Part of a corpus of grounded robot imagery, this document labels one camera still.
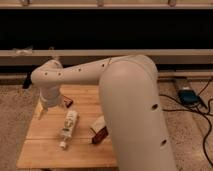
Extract wooden table board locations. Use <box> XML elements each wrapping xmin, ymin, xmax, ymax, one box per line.
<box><xmin>17</xmin><ymin>85</ymin><xmax>117</xmax><ymax>169</ymax></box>

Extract white tube bottle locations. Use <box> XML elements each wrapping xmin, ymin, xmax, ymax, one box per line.
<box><xmin>60</xmin><ymin>110</ymin><xmax>78</xmax><ymax>149</ymax></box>

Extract long wooden rail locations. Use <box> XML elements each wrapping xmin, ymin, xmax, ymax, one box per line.
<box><xmin>0</xmin><ymin>49</ymin><xmax>213</xmax><ymax>66</ymax></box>

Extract dark red chili pepper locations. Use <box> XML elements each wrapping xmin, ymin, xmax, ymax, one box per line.
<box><xmin>91</xmin><ymin>127</ymin><xmax>108</xmax><ymax>144</ymax></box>

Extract blue device on floor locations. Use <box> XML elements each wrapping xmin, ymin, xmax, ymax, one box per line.
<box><xmin>178</xmin><ymin>89</ymin><xmax>198</xmax><ymax>105</ymax></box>

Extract black cables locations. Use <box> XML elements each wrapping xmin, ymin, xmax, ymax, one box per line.
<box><xmin>159</xmin><ymin>78</ymin><xmax>213</xmax><ymax>168</ymax></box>

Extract dark snack bar packet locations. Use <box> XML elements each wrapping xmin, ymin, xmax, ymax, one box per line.
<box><xmin>63</xmin><ymin>96</ymin><xmax>73</xmax><ymax>108</ymax></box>

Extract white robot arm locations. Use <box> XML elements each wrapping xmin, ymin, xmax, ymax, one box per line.
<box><xmin>31</xmin><ymin>55</ymin><xmax>177</xmax><ymax>171</ymax></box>

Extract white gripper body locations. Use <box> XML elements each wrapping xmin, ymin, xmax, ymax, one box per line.
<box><xmin>37</xmin><ymin>93</ymin><xmax>65</xmax><ymax>119</ymax></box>

